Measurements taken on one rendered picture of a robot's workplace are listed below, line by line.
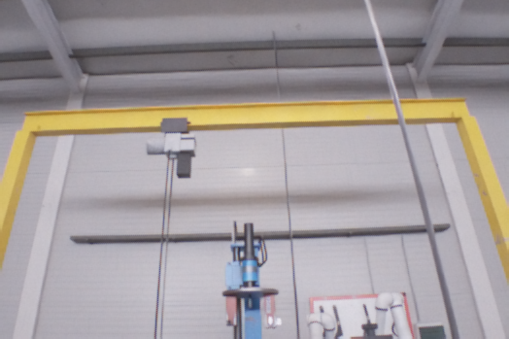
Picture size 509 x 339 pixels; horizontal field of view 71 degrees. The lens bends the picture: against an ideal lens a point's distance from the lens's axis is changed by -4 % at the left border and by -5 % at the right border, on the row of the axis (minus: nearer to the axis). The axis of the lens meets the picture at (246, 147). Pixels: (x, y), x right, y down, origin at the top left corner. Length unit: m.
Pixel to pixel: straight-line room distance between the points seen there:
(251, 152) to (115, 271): 3.04
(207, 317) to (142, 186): 2.46
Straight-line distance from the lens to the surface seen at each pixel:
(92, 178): 7.15
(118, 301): 6.34
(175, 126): 4.21
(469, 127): 4.79
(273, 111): 4.35
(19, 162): 4.69
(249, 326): 4.36
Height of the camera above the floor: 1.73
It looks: 29 degrees up
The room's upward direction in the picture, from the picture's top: 2 degrees counter-clockwise
